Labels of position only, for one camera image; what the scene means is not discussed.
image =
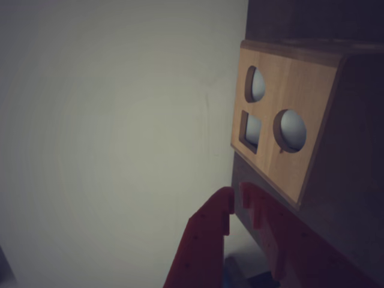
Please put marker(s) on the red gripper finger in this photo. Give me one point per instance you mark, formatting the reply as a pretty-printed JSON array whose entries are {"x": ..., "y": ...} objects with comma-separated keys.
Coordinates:
[
  {"x": 204, "y": 240},
  {"x": 300, "y": 249}
]

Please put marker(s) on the wooden shape sorter box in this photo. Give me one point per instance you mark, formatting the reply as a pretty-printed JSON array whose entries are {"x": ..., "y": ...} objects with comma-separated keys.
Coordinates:
[{"x": 294, "y": 90}]

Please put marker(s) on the blue clamp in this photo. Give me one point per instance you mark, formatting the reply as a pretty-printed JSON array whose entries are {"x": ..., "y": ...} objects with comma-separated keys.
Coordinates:
[{"x": 237, "y": 270}]

